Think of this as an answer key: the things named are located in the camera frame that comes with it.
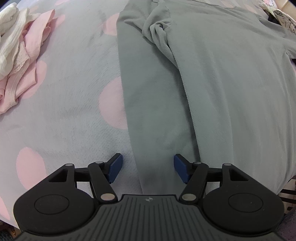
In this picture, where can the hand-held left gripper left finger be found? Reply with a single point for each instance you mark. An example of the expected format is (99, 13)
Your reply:
(115, 168)

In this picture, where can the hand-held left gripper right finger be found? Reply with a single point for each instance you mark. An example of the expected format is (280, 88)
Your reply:
(180, 168)

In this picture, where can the taupe garment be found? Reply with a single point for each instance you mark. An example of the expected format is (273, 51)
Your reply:
(285, 20)

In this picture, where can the grey pink-dotted bedsheet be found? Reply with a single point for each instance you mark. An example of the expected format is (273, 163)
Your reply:
(69, 115)

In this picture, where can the pale grey long-sleeve shirt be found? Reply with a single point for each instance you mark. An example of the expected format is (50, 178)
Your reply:
(208, 69)

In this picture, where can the white folded cloth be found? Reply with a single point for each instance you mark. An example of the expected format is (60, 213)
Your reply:
(9, 46)

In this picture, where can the pink folded cloth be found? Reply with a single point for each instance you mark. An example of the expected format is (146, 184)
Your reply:
(34, 46)

